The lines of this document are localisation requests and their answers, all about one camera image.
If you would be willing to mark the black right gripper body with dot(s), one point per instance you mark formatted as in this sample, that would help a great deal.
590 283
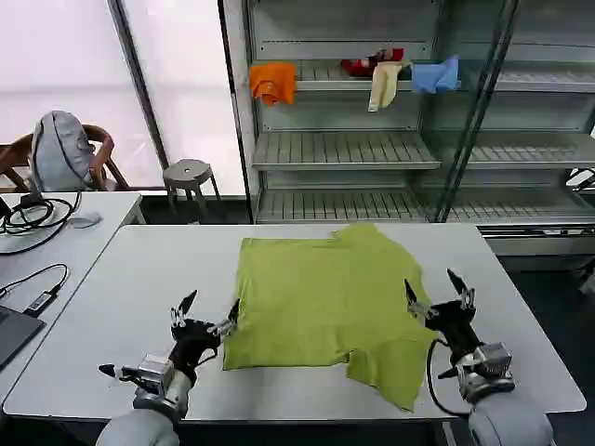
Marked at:
455 325

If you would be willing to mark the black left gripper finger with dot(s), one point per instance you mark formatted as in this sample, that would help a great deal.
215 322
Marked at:
231 317
186 304

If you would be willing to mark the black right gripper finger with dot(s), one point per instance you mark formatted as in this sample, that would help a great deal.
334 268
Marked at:
462 290
413 299

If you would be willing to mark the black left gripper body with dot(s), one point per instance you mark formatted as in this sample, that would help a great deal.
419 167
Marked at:
193 341

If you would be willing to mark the lime green shirt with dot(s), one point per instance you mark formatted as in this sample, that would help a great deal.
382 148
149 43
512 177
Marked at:
325 306

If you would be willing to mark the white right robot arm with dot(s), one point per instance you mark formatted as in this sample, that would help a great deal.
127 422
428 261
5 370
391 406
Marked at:
502 413

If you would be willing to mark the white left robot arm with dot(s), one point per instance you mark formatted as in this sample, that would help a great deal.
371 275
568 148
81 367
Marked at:
149 418

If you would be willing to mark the grey round stool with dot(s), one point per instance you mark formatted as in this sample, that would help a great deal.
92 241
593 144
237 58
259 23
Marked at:
188 174

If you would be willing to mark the grey computer mouse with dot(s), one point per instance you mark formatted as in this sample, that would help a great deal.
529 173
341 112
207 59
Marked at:
86 219

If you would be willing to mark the empty grey glass shelf rack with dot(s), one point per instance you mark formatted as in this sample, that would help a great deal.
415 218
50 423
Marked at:
525 153

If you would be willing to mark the white black device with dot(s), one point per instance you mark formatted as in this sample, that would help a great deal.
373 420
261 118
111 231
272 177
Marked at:
583 179

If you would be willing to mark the grey shelf rack with clothes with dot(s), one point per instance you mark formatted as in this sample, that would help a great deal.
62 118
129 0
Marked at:
339 148

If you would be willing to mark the dark grey laptop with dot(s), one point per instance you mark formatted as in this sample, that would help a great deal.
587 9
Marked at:
14 332

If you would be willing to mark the brown wooden chair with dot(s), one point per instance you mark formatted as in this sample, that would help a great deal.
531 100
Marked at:
104 148

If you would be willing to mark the grey backpack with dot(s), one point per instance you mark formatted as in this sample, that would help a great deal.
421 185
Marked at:
60 148

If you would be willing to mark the dark slanted window post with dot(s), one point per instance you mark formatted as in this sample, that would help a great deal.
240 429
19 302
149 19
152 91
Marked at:
139 83

